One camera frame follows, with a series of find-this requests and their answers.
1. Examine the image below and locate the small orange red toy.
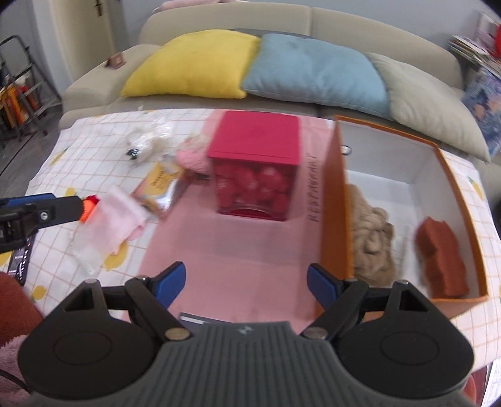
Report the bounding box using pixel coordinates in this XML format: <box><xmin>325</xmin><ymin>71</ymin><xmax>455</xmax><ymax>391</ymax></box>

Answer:
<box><xmin>79</xmin><ymin>195</ymin><xmax>99</xmax><ymax>223</ymax></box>

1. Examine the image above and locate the pale pink cloth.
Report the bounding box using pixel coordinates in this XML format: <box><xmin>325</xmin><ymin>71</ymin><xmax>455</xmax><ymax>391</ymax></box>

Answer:
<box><xmin>70</xmin><ymin>186</ymin><xmax>149</xmax><ymax>276</ymax></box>

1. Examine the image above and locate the brown knotted rope toy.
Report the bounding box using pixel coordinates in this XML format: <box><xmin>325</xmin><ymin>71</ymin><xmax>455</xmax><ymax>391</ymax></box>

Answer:
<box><xmin>348</xmin><ymin>184</ymin><xmax>396</xmax><ymax>287</ymax></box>

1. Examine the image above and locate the rust red sponge cloth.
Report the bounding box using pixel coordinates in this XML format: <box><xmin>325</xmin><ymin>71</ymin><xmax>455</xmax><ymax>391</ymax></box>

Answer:
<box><xmin>414</xmin><ymin>217</ymin><xmax>470</xmax><ymax>298</ymax></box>

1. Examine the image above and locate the yellow snack packet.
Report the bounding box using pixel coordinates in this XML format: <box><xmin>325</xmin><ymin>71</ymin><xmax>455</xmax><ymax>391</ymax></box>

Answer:
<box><xmin>132</xmin><ymin>154</ymin><xmax>194</xmax><ymax>219</ymax></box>

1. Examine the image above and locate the cellophane white bundle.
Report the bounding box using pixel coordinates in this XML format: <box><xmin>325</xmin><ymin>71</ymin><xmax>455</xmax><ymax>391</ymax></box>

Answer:
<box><xmin>125</xmin><ymin>121</ymin><xmax>176</xmax><ymax>163</ymax></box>

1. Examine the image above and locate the pink knitted item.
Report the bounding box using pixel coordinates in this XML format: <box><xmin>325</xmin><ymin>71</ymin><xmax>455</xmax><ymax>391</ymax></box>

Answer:
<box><xmin>175</xmin><ymin>134</ymin><xmax>211</xmax><ymax>176</ymax></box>

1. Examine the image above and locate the checked fruit print tablecloth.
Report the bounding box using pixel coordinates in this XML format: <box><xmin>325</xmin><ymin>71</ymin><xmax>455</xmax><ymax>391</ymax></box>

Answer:
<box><xmin>23</xmin><ymin>107</ymin><xmax>501</xmax><ymax>357</ymax></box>

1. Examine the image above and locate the black metal rack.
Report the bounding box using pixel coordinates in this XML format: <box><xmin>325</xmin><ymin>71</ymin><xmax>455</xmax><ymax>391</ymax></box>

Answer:
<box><xmin>1</xmin><ymin>35</ymin><xmax>62</xmax><ymax>148</ymax></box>

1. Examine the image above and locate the beige fabric sofa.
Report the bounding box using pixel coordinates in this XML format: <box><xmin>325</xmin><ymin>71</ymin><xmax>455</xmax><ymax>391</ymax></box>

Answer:
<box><xmin>59</xmin><ymin>1</ymin><xmax>500</xmax><ymax>201</ymax></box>

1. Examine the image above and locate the orange white cardboard box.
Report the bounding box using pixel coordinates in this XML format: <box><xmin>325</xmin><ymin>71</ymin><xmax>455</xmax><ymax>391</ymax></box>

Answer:
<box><xmin>320</xmin><ymin>116</ymin><xmax>488</xmax><ymax>319</ymax></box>

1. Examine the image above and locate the pink restaurant mat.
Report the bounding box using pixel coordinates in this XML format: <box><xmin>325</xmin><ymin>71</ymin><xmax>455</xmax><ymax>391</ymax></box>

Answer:
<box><xmin>129</xmin><ymin>116</ymin><xmax>334</xmax><ymax>331</ymax></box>

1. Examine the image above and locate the small brown card stand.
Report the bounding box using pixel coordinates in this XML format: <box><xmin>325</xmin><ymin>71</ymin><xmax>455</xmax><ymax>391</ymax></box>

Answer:
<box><xmin>105</xmin><ymin>53</ymin><xmax>125</xmax><ymax>70</ymax></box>

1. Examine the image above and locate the wooden door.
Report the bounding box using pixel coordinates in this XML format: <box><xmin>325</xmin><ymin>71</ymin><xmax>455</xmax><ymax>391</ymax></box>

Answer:
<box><xmin>50</xmin><ymin>0</ymin><xmax>129</xmax><ymax>81</ymax></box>

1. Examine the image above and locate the red lidded candy box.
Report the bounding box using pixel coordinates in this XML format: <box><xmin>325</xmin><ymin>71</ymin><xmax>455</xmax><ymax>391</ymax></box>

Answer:
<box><xmin>207</xmin><ymin>110</ymin><xmax>302</xmax><ymax>221</ymax></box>

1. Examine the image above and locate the yellow cushion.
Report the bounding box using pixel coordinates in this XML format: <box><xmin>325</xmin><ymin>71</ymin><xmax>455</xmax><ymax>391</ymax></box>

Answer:
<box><xmin>121</xmin><ymin>30</ymin><xmax>261</xmax><ymax>99</ymax></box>

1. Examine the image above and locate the pink plush on sofa back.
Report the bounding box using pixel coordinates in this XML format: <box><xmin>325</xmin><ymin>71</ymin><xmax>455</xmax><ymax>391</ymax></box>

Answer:
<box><xmin>155</xmin><ymin>0</ymin><xmax>234</xmax><ymax>12</ymax></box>

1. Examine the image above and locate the grey-green cushion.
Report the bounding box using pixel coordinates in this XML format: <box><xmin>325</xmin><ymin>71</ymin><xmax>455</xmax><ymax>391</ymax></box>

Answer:
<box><xmin>367</xmin><ymin>53</ymin><xmax>491</xmax><ymax>162</ymax></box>

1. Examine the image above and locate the blue anime print cushion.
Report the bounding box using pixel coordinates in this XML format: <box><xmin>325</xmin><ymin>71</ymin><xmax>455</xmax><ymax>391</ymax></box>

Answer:
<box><xmin>463</xmin><ymin>67</ymin><xmax>500</xmax><ymax>158</ymax></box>

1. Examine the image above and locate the light blue cushion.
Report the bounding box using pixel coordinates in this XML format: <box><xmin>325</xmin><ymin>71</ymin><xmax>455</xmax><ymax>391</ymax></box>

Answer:
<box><xmin>241</xmin><ymin>33</ymin><xmax>390</xmax><ymax>119</ymax></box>

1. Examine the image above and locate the cluttered desk shelf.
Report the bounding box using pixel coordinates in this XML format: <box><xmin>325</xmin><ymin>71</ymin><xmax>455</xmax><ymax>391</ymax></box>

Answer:
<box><xmin>447</xmin><ymin>12</ymin><xmax>500</xmax><ymax>84</ymax></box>

